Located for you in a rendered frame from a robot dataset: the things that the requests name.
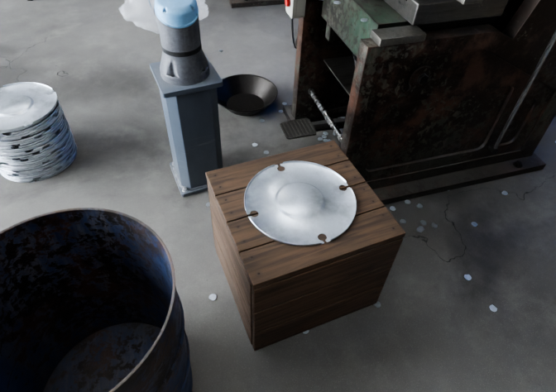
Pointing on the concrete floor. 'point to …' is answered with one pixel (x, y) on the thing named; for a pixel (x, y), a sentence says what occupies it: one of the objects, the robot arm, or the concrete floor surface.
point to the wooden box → (218, 207)
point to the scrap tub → (89, 306)
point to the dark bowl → (246, 93)
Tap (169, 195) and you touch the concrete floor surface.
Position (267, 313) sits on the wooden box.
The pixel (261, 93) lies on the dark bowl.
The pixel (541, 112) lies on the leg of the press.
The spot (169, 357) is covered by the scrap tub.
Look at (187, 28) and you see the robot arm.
